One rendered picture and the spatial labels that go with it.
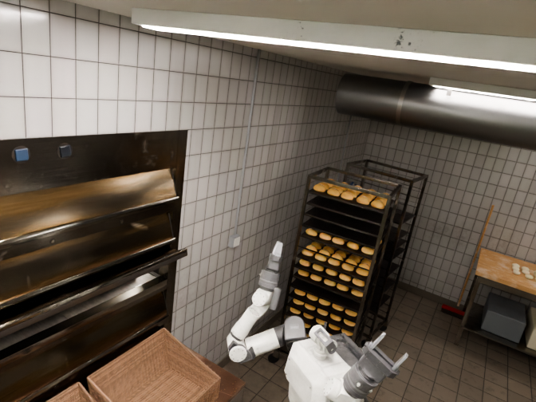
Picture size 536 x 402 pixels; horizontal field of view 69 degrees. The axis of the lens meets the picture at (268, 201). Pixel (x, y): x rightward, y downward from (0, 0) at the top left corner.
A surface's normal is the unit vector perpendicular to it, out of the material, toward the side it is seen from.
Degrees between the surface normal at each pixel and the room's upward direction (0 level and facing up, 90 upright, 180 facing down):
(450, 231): 90
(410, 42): 90
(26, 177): 90
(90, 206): 70
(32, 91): 90
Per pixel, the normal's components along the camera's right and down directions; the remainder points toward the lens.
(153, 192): 0.84, -0.06
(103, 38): 0.84, 0.28
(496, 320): -0.52, 0.19
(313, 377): -0.52, -0.65
